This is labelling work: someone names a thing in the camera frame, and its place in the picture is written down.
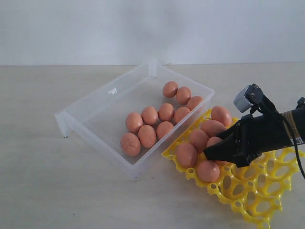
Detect clear plastic bin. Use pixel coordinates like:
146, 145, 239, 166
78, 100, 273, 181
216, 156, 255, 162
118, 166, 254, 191
55, 59, 215, 180

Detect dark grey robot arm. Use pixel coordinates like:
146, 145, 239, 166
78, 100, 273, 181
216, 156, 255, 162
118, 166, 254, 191
203, 108, 305, 167

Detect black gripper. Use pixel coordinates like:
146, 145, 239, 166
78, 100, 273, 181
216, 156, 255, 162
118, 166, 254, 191
203, 115, 292, 167

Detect yellow plastic egg tray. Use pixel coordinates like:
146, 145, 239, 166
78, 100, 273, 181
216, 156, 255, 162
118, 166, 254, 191
162, 110, 299, 229

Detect brown egg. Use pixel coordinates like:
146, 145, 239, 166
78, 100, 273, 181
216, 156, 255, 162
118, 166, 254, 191
173, 106, 191, 124
125, 112, 143, 133
141, 106, 158, 125
120, 133, 141, 156
163, 81, 179, 98
158, 103, 174, 121
206, 136, 222, 147
176, 143, 198, 168
156, 121, 174, 140
186, 96, 204, 111
200, 120, 226, 137
197, 160, 220, 183
138, 125, 157, 148
210, 106, 232, 126
189, 129, 209, 153
176, 86, 192, 105

